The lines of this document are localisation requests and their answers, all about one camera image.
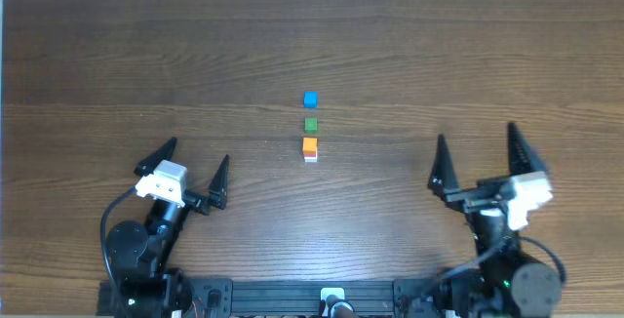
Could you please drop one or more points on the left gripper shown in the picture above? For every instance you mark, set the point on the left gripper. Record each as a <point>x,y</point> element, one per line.
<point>200,202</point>

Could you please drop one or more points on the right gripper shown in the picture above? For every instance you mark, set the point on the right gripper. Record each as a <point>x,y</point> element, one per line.
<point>482,193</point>

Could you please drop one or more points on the orange cube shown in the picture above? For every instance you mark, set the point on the orange cube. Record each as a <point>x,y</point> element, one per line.
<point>309,145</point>

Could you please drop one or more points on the green cube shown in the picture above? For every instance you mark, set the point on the green cube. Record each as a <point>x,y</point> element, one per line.
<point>311,125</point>

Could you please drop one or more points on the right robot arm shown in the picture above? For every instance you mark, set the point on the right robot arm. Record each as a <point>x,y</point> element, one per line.
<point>531,279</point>

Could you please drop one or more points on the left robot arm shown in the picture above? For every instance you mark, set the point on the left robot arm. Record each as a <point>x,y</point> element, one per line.
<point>129,247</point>

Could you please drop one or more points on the white cube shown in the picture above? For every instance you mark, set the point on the white cube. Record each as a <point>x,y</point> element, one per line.
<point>311,160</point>

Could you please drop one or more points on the blue cube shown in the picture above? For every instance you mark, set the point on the blue cube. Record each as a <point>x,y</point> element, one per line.
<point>310,100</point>

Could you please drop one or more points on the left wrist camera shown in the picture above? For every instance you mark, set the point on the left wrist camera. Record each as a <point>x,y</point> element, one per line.
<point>163,181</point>

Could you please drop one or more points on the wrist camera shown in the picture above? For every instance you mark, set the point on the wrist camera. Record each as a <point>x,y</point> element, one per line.
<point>529,196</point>
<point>163,181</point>

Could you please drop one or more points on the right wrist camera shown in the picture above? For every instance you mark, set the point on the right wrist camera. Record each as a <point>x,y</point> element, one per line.
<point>529,196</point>

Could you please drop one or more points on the mounting rail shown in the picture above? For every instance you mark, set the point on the mounting rail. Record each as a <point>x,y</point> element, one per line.
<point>283,298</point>

